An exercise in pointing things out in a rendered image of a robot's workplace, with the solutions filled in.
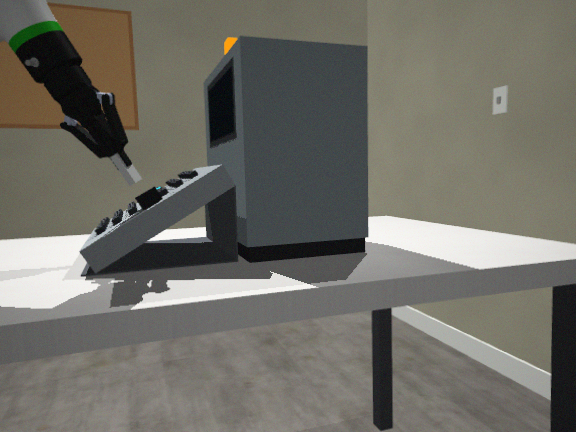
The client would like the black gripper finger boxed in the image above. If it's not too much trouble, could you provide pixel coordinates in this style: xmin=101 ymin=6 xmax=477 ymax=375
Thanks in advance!
xmin=60 ymin=106 xmax=133 ymax=186
xmin=78 ymin=91 xmax=142 ymax=184

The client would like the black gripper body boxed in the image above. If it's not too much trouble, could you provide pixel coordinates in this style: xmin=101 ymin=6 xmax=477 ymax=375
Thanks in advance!
xmin=44 ymin=65 xmax=101 ymax=121

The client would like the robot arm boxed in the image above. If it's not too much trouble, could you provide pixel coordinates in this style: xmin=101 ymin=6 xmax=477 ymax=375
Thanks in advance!
xmin=0 ymin=0 xmax=82 ymax=83

